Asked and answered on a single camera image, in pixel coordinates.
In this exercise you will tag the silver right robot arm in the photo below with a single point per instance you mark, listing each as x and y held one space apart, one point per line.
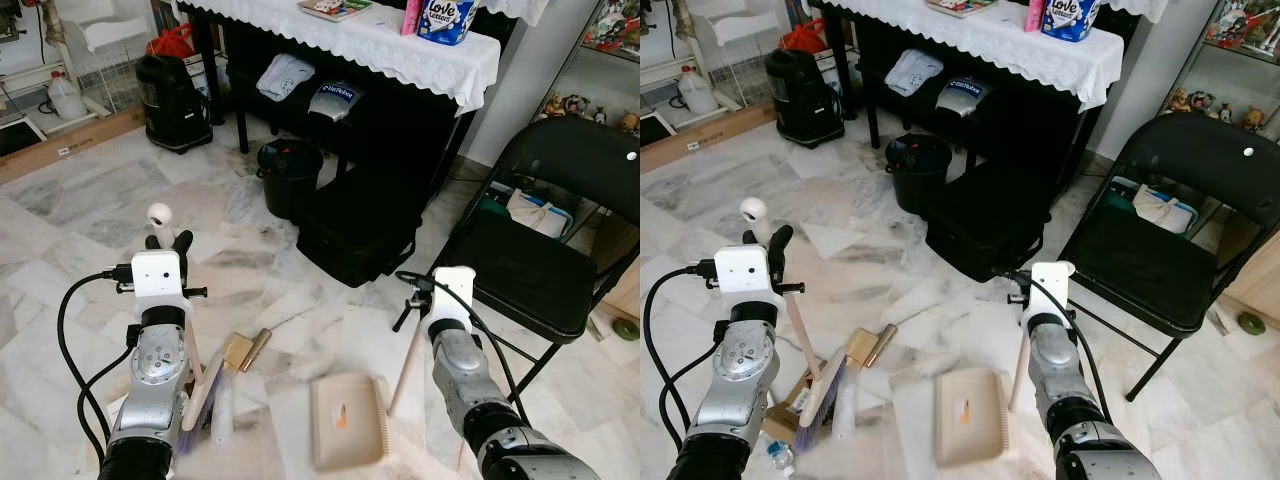
470 380
1060 380

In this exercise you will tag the black rectangular case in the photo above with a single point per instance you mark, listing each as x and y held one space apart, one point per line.
985 230
355 235

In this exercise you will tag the small yellow box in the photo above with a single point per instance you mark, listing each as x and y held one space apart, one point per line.
861 346
237 352

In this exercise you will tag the gold tube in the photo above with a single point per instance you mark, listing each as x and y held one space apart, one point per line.
256 350
881 345

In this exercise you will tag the black folding chair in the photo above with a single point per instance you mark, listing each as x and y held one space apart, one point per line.
1150 265
520 270

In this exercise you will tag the brown cardboard piece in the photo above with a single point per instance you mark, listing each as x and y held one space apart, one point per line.
790 405

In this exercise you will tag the clear plastic wrapper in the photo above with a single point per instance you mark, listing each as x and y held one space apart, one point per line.
222 410
846 405

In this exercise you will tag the black canister vacuum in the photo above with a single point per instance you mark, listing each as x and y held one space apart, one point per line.
803 95
172 100

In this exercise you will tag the black flat board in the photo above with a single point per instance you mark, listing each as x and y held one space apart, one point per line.
18 138
654 130

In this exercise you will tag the black wooden table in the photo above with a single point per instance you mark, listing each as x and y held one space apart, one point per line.
241 110
870 105

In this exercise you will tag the small green round object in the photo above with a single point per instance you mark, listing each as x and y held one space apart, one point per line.
627 330
1251 323

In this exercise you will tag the white plastic jug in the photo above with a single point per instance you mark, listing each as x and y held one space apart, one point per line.
67 100
697 93

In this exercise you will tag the beige blue bag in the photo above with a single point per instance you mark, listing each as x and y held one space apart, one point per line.
538 215
1165 210

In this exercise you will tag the small toy figurine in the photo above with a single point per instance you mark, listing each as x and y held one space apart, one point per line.
1225 111
628 123
1179 100
575 105
1201 102
1252 120
553 105
599 114

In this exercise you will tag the clear plastic bottle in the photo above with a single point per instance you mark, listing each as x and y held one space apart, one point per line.
781 458

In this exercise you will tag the folded grey white cloth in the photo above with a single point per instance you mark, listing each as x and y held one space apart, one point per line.
285 75
913 72

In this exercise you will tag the red plastic bag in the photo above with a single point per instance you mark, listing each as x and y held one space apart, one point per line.
803 37
172 42

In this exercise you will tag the silver blue printed bag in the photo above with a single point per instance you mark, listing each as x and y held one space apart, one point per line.
963 97
335 102

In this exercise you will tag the white lace tablecloth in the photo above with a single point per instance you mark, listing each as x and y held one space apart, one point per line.
1000 45
380 45

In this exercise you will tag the glass display shelf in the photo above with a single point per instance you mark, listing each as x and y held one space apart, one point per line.
1240 22
612 25

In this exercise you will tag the colourful flat tray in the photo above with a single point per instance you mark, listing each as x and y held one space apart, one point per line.
335 8
960 7

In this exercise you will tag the pink box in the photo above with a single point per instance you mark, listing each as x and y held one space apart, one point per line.
410 15
1034 14

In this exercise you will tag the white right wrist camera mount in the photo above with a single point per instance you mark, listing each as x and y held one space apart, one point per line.
1052 290
455 295

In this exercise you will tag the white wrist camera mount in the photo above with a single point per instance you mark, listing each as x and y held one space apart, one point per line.
455 295
745 272
157 275
1052 290

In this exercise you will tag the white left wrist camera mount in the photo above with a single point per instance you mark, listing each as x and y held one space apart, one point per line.
745 272
157 275

